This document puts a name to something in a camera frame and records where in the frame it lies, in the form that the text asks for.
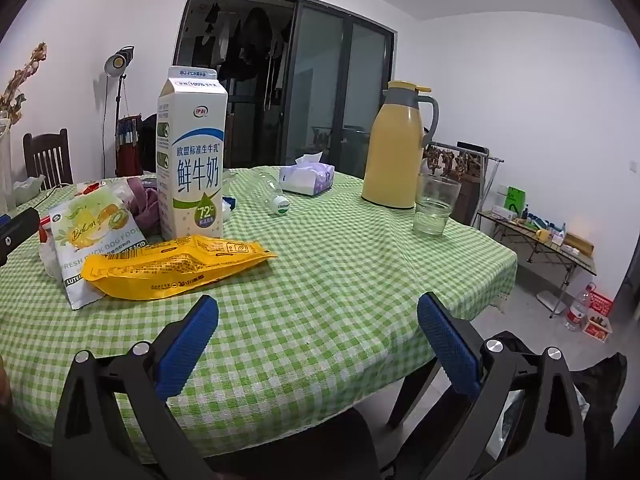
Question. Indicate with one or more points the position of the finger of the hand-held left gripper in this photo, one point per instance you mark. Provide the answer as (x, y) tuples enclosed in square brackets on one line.
[(20, 232)]

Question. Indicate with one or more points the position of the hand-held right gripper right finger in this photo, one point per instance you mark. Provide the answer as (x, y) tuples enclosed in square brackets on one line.
[(450, 350)]

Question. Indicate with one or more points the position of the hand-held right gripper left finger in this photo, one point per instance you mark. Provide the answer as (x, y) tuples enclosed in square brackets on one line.
[(190, 345)]

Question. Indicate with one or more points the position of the clear plastic wrap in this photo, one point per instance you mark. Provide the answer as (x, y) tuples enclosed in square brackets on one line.
[(50, 255)]

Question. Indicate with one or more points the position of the white green dog food pouch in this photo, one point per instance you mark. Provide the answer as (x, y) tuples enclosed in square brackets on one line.
[(90, 225)]

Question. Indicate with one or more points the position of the yellow snack packet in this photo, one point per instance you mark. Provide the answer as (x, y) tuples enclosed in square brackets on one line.
[(175, 265)]

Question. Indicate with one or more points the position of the red snack packet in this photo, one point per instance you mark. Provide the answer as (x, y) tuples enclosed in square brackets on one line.
[(90, 189)]

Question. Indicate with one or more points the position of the pink cloth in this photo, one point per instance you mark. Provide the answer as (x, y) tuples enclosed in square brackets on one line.
[(145, 205)]

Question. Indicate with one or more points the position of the black trash bag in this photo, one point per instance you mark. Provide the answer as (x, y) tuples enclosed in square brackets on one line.
[(602, 400)]

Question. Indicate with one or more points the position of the clear plastic bottle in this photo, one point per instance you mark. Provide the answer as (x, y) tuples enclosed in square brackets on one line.
[(274, 195)]

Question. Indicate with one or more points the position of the white milk carton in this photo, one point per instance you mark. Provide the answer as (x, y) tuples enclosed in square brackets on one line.
[(192, 160)]

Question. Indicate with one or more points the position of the pale green fruit bowl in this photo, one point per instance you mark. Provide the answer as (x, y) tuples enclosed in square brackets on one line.
[(29, 189)]

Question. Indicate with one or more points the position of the white vase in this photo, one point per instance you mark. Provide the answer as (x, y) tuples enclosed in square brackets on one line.
[(6, 170)]

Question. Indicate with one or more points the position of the dark wooden chair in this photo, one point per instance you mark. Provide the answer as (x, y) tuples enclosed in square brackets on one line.
[(47, 157)]

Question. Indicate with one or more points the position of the white flat floor base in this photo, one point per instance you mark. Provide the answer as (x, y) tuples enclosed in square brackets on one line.
[(548, 300)]

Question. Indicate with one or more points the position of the red label water bottle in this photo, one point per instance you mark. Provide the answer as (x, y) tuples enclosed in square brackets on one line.
[(576, 312)]

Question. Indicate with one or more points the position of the folding table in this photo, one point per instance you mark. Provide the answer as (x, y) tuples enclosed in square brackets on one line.
[(530, 242)]

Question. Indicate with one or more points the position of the red fringed cloth stand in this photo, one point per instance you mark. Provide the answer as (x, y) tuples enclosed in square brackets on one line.
[(127, 150)]

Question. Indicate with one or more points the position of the clear glass cup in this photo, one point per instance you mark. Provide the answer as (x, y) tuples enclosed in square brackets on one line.
[(435, 205)]

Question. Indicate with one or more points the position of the white red fruit box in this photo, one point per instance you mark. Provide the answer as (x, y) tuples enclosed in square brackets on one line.
[(596, 329)]

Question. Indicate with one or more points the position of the green checked tablecloth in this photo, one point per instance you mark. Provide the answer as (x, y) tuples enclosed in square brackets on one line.
[(325, 270)]

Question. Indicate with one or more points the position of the dried flower stems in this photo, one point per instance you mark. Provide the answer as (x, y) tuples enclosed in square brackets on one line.
[(22, 80)]

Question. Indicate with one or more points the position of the group of small table items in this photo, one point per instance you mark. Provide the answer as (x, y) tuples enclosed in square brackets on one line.
[(545, 230)]

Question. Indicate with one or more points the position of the brown cabinet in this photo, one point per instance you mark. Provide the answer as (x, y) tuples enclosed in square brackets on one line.
[(470, 195)]

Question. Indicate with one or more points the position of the black puffer jacket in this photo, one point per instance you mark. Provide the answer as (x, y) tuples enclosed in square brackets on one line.
[(148, 142)]

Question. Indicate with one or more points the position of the red plastic crate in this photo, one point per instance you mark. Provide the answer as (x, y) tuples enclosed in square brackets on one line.
[(600, 302)]

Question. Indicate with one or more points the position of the green sign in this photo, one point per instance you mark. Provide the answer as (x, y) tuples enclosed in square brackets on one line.
[(515, 200)]

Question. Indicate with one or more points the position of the cardboard box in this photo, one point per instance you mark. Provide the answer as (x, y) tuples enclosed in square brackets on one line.
[(577, 245)]

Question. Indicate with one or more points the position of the row of brown dried foods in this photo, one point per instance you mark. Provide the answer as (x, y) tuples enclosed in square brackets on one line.
[(450, 160)]

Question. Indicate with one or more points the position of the floor lamp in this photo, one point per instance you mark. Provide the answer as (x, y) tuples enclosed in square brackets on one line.
[(119, 60)]

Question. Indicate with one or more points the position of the metal drying rack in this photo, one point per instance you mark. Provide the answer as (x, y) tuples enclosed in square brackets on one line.
[(470, 147)]

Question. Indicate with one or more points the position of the yellow thermos jug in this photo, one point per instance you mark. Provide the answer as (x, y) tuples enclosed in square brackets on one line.
[(390, 155)]

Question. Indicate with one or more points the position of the purple white tissue pack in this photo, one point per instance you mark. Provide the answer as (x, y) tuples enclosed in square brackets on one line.
[(305, 175)]

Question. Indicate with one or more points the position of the dark framed sliding glass door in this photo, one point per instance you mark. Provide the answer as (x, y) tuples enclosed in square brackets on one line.
[(325, 85)]

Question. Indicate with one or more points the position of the row of hanging clothes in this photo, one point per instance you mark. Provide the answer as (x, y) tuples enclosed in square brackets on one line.
[(255, 35)]

